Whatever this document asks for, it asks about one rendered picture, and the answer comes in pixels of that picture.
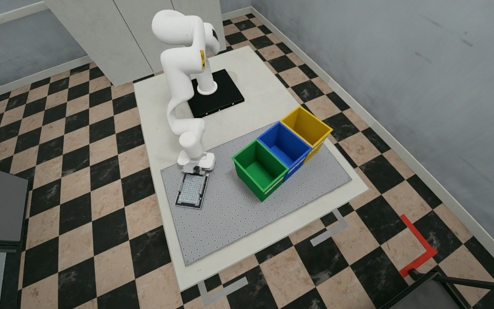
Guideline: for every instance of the blue bin with label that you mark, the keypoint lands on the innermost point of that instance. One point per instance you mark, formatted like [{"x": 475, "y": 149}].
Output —
[{"x": 286, "y": 146}]

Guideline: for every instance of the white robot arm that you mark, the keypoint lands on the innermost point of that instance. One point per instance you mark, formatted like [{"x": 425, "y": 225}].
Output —
[{"x": 199, "y": 40}]

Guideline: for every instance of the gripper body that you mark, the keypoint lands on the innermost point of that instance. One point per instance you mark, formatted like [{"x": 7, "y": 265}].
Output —
[{"x": 207, "y": 162}]

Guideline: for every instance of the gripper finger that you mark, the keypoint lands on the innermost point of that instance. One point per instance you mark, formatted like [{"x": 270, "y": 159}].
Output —
[
  {"x": 203, "y": 181},
  {"x": 181, "y": 181}
]

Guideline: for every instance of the green bin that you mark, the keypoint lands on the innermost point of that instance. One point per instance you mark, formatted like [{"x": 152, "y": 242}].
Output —
[{"x": 259, "y": 169}]

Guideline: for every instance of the yellow recycle bin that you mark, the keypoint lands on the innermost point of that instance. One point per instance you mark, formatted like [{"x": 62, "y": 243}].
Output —
[{"x": 308, "y": 127}]

